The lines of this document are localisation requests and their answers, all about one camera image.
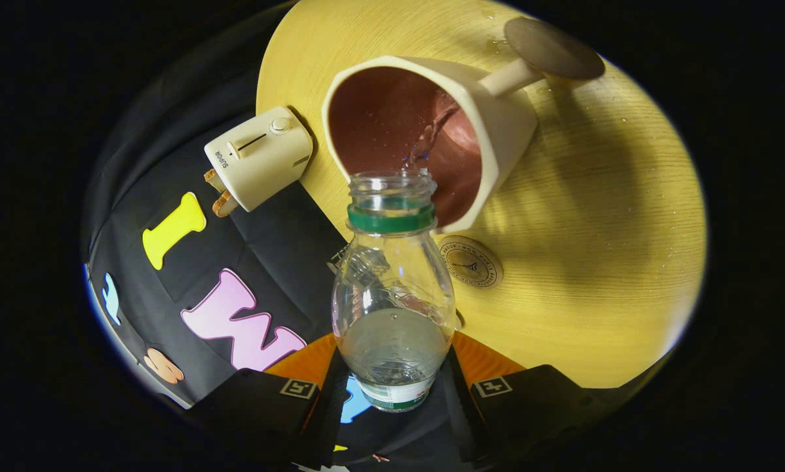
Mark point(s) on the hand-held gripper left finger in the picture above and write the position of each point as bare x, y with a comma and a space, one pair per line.
330, 419

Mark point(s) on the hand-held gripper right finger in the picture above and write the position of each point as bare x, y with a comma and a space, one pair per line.
461, 419

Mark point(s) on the clear plastic juice bottle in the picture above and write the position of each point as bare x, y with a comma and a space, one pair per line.
392, 354

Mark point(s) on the round cork coaster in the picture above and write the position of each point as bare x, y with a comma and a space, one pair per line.
474, 265

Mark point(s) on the black backdrop cloth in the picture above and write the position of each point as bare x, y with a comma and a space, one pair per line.
268, 249

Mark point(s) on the yellow wooden table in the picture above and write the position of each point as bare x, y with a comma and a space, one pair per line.
595, 262

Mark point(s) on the bread slice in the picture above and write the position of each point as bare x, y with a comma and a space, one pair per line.
214, 180
224, 204

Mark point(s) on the white toaster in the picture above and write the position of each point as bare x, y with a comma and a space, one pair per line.
261, 157

